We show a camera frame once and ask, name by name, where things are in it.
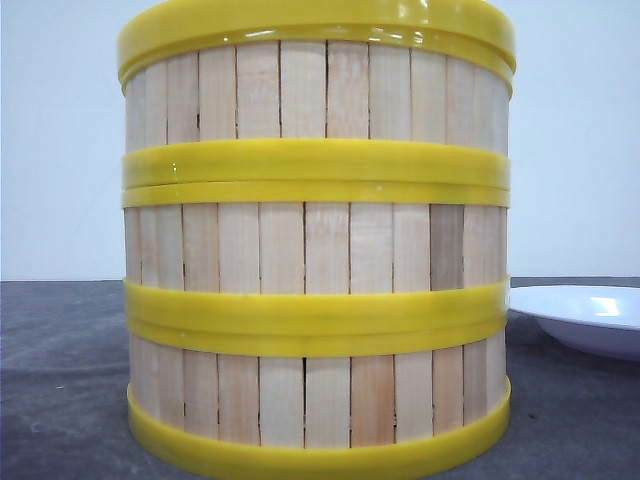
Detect bamboo steamer basket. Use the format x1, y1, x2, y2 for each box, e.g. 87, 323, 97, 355
125, 202, 506, 347
127, 332, 511, 479
121, 31, 511, 205

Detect woven bamboo steamer lid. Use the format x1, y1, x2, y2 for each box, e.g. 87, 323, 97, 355
117, 1, 516, 83

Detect white plate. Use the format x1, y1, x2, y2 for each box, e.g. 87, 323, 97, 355
509, 285, 640, 361

